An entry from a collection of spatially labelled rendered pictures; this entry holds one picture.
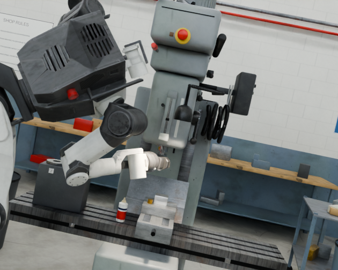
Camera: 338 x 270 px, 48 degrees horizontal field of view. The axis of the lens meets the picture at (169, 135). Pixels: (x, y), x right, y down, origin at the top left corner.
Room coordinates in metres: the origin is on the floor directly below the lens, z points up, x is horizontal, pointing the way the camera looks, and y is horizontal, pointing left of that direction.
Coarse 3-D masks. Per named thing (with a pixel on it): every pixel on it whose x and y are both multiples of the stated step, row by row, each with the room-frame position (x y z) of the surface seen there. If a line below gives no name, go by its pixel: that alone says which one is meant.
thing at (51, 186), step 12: (48, 168) 1.67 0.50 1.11; (60, 168) 1.67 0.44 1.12; (36, 180) 1.67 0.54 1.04; (48, 180) 1.67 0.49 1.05; (60, 180) 1.67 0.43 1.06; (36, 192) 1.67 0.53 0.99; (48, 192) 1.67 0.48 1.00; (60, 192) 1.67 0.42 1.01; (72, 192) 1.67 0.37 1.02; (84, 192) 1.69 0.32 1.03; (36, 204) 1.67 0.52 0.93; (48, 204) 1.67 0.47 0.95; (60, 204) 1.67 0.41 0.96; (72, 204) 1.67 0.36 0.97; (84, 204) 1.75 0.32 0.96
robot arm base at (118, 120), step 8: (112, 104) 1.20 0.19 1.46; (120, 104) 1.25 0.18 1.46; (128, 104) 1.33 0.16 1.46; (112, 112) 1.20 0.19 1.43; (120, 112) 1.19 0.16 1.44; (128, 112) 1.19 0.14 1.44; (104, 120) 1.21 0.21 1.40; (112, 120) 1.20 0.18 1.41; (120, 120) 1.19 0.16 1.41; (128, 120) 1.18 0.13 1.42; (104, 128) 1.21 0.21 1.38; (112, 128) 1.20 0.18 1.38; (120, 128) 1.19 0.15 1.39; (128, 128) 1.18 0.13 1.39; (144, 128) 1.31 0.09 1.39; (112, 136) 1.20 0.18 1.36; (120, 136) 1.19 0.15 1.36
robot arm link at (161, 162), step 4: (152, 152) 1.61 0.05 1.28; (156, 156) 1.59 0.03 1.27; (160, 156) 1.66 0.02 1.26; (164, 156) 1.67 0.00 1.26; (156, 160) 1.58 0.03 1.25; (160, 160) 1.62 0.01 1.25; (164, 160) 1.65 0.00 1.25; (168, 160) 1.66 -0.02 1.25; (156, 164) 1.58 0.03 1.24; (160, 164) 1.62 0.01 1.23; (164, 164) 1.65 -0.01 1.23; (168, 164) 1.66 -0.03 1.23; (156, 168) 1.59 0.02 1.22; (160, 168) 1.63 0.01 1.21; (164, 168) 1.65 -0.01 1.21
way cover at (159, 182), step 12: (132, 180) 2.07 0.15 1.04; (144, 180) 2.07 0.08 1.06; (156, 180) 2.07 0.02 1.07; (168, 180) 2.08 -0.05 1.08; (132, 192) 2.03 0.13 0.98; (144, 192) 2.04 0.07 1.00; (156, 192) 2.04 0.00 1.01; (168, 192) 2.04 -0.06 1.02; (180, 192) 2.05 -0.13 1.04; (132, 204) 1.99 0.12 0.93; (180, 204) 2.02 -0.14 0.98; (180, 216) 1.97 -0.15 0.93
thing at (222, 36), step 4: (220, 36) 1.52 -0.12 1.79; (224, 36) 1.52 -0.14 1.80; (216, 40) 1.61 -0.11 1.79; (220, 40) 1.52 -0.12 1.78; (224, 40) 1.52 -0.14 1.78; (216, 44) 1.61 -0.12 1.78; (220, 44) 1.58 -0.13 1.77; (216, 48) 1.70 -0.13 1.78; (220, 48) 1.68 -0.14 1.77; (216, 52) 1.80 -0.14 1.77; (216, 56) 1.92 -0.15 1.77
